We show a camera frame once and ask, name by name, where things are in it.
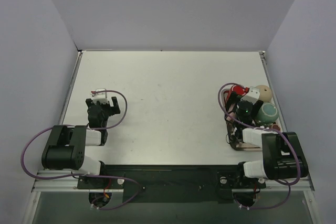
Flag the red enamel mug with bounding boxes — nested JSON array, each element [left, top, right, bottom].
[[227, 85, 249, 98]]

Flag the green glazed mug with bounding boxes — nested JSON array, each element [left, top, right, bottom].
[[255, 102, 279, 125]]

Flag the beige ceramic mug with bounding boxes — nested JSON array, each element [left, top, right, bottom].
[[256, 85, 273, 102]]

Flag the brown speckled mug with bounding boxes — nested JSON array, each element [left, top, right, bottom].
[[270, 124, 281, 131]]

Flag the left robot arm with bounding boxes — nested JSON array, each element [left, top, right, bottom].
[[41, 96, 121, 188]]

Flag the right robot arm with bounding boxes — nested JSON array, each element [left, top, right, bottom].
[[220, 89, 309, 187]]

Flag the metal tray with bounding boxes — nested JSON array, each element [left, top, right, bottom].
[[220, 84, 281, 151]]

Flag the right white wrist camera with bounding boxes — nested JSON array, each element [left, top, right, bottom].
[[241, 87, 260, 104]]

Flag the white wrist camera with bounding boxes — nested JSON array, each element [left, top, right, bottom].
[[241, 87, 260, 104], [91, 88, 109, 105]]

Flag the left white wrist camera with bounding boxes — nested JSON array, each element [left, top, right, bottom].
[[91, 88, 109, 105]]

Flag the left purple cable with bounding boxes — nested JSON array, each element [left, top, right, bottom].
[[20, 90, 146, 211]]

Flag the purple cable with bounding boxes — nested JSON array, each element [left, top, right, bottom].
[[20, 90, 146, 211], [217, 82, 302, 210]]

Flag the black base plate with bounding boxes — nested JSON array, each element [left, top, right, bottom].
[[77, 165, 266, 203]]

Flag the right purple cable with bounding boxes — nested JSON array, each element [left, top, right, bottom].
[[217, 82, 302, 210]]

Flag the aluminium frame rail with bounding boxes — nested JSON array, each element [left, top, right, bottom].
[[31, 170, 125, 193]]

